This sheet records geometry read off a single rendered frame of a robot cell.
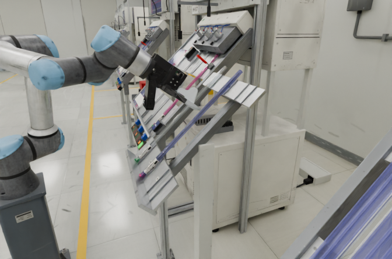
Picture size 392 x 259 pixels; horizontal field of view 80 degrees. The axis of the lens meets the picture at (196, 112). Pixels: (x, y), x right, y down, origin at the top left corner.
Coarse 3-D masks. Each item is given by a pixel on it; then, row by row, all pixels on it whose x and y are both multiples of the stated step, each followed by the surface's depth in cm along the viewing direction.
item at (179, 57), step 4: (180, 52) 161; (184, 52) 155; (176, 56) 163; (180, 56) 157; (172, 60) 163; (176, 60) 157; (180, 60) 151; (172, 64) 157; (176, 64) 152; (156, 88) 150; (144, 92) 161; (140, 96) 161; (136, 100) 161; (140, 100) 155; (136, 104) 155; (140, 104) 150; (136, 108) 150
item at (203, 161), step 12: (204, 144) 83; (204, 156) 84; (204, 168) 86; (204, 180) 87; (204, 192) 89; (204, 204) 91; (204, 216) 93; (204, 228) 95; (204, 240) 97; (204, 252) 99
